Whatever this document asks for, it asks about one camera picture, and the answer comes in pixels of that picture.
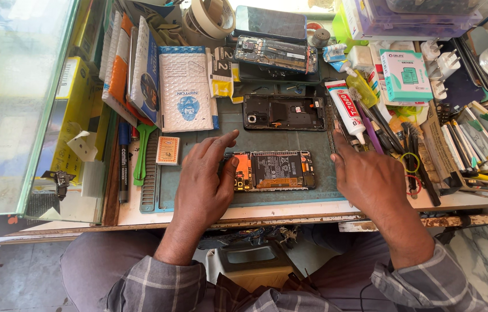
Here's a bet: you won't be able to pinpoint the smartphone with dark screen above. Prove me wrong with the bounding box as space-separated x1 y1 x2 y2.
234 5 308 42

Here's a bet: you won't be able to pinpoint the black phone back frame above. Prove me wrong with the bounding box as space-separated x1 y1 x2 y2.
243 94 327 132

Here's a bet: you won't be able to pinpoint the yellow rubber band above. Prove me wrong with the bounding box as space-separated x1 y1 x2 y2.
398 151 421 174

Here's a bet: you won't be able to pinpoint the white red glue tube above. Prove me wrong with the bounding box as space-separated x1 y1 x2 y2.
325 80 367 145

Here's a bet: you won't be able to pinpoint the cardboard box of screen packets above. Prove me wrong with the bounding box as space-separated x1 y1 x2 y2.
419 100 488 195

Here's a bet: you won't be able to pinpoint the black permanent marker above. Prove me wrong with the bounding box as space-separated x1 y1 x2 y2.
117 122 131 204

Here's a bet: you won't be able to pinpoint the black cable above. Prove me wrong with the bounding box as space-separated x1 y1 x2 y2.
434 211 488 244

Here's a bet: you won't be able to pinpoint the teal white small carton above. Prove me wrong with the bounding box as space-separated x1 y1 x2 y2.
379 49 434 104

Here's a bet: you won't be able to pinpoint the yellow liquid bottle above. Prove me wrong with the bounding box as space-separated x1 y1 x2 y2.
347 70 379 109

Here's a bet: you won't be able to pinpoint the white bubble padded envelope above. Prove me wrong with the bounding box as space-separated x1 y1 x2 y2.
158 46 215 133

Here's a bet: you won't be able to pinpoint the black binder clip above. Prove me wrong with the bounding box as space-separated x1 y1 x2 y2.
41 170 77 201

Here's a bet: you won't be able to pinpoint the green plastic pry tool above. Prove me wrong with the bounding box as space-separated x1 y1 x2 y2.
133 123 158 187

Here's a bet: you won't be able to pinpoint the orange white padded packets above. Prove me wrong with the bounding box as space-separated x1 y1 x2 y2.
99 11 143 127

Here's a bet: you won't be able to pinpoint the round grey metal cap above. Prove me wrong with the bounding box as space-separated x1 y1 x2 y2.
311 28 331 49

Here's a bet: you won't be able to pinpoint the beige tape roll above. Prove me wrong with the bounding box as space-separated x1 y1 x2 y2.
182 0 237 45

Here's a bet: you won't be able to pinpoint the small orange paper box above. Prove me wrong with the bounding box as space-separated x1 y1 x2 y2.
156 136 181 166

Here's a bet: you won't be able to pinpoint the glass display case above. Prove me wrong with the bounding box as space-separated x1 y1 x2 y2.
0 0 117 225

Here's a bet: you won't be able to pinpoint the person's left hand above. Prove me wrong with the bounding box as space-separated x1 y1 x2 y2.
174 129 240 227

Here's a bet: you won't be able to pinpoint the phone with orange board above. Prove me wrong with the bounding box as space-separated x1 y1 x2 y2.
222 150 317 192

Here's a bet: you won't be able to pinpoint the blue white padded packet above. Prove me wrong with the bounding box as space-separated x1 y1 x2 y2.
128 16 161 125

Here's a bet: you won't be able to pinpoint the opened phone with blue frame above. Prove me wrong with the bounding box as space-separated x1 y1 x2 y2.
234 35 318 75

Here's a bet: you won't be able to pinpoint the person's right hand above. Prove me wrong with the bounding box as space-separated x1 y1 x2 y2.
330 130 410 222

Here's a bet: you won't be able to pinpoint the white charger plug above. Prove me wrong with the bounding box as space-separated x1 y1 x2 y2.
429 79 449 101
427 49 462 81
420 37 444 61

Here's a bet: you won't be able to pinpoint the grey plaid shirt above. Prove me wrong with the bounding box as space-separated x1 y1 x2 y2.
105 238 488 312

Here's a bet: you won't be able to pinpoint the yellow cartons stack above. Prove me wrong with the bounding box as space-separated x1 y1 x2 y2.
36 55 112 191

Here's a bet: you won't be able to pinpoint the black white numbered packet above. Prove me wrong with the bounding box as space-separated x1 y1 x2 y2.
206 46 235 99

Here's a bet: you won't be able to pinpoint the heap of repair hand tools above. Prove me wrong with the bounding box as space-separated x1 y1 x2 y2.
328 87 442 208

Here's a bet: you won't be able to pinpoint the green repair work mat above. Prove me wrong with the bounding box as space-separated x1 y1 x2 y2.
139 56 345 214

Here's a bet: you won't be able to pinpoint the red rubber band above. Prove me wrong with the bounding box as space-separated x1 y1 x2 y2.
404 174 423 196

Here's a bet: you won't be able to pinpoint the purple clear storage box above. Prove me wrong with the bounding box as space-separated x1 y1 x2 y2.
341 0 484 42

